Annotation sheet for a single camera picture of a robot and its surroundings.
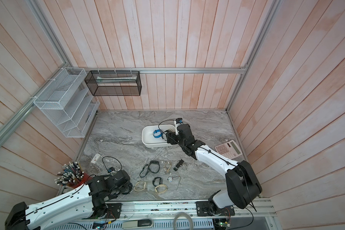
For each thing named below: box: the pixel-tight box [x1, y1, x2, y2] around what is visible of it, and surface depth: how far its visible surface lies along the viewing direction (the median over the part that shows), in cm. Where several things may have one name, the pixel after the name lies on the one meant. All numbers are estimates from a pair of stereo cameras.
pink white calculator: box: [214, 139, 243, 160], surface depth 97 cm
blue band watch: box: [152, 129, 163, 138], surface depth 104 cm
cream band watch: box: [133, 181, 147, 192], surface depth 83 cm
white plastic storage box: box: [141, 124, 176, 149], surface depth 105 cm
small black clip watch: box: [173, 159, 185, 172], surface depth 92 cm
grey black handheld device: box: [122, 218, 154, 230], surface depth 70 cm
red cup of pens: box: [54, 161, 90, 189], surface depth 72 cm
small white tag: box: [90, 153, 102, 165], surface depth 94 cm
